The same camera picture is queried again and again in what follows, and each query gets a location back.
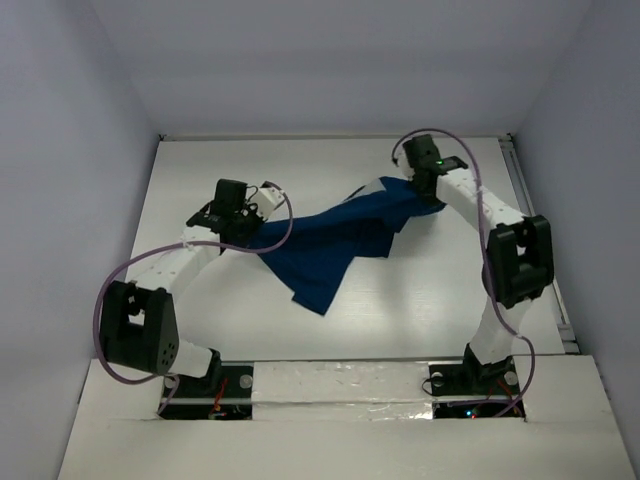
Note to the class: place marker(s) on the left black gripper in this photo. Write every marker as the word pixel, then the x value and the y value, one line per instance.
pixel 245 229

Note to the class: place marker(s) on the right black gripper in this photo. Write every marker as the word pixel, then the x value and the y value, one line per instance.
pixel 430 199

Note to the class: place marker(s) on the blue printed t-shirt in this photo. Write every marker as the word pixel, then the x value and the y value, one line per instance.
pixel 314 259

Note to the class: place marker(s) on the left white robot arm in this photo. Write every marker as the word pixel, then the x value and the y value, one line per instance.
pixel 135 322

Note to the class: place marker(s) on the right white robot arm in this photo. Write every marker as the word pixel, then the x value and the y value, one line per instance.
pixel 516 249

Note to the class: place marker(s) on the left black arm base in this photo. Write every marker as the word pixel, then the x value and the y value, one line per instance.
pixel 225 397

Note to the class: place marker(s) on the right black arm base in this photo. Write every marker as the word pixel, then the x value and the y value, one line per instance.
pixel 456 395

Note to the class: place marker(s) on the white foam strip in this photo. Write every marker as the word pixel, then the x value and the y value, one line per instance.
pixel 340 391

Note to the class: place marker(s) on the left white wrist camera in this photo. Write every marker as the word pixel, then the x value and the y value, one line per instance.
pixel 266 200

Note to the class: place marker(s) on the aluminium rail at right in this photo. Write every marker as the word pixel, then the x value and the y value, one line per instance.
pixel 538 249

